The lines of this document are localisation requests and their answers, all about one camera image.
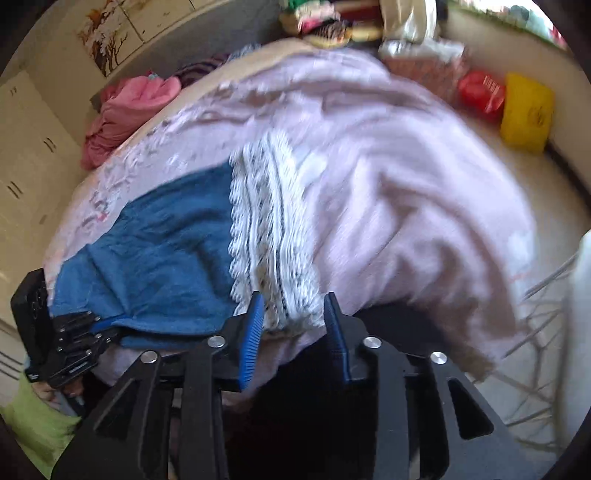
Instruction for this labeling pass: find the stack of folded clothes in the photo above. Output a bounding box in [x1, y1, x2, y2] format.
[278, 0, 385, 49]

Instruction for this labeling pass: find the purple bear print quilt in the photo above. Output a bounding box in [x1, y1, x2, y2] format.
[44, 46, 537, 398]

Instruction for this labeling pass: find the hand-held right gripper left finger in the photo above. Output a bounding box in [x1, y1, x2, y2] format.
[51, 292, 266, 480]

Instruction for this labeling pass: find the person's left forearm green sleeve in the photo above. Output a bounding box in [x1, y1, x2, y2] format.
[0, 369, 83, 477]

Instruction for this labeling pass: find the purple striped cloth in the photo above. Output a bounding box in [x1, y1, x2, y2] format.
[177, 52, 232, 87]

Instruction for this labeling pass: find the grey headboard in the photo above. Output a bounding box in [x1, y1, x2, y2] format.
[91, 9, 296, 112]

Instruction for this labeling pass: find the wall poster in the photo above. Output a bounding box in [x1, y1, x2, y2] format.
[76, 0, 149, 78]

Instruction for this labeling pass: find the person's left hand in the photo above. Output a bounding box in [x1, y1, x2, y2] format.
[36, 382, 88, 409]

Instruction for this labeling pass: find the red plastic bag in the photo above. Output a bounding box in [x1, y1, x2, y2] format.
[457, 69, 507, 123]

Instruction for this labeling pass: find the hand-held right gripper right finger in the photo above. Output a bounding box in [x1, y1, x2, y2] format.
[323, 292, 541, 480]

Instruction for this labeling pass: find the white wire rack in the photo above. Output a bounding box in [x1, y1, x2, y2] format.
[501, 231, 591, 455]

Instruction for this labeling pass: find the pink crumpled cloth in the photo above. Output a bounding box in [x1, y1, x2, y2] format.
[81, 73, 184, 170]

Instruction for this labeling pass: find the blue denim pants lace trim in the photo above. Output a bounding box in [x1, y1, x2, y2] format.
[51, 129, 325, 352]

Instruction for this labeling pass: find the white wardrobe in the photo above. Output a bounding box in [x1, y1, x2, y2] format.
[0, 69, 89, 402]

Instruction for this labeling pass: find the yellow plastic container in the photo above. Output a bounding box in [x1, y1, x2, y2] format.
[501, 72, 555, 153]

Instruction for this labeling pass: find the beige bed sheet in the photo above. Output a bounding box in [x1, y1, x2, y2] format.
[152, 38, 333, 121]

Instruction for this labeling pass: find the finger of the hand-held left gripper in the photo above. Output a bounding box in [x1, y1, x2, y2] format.
[46, 348, 99, 388]
[52, 311, 122, 352]

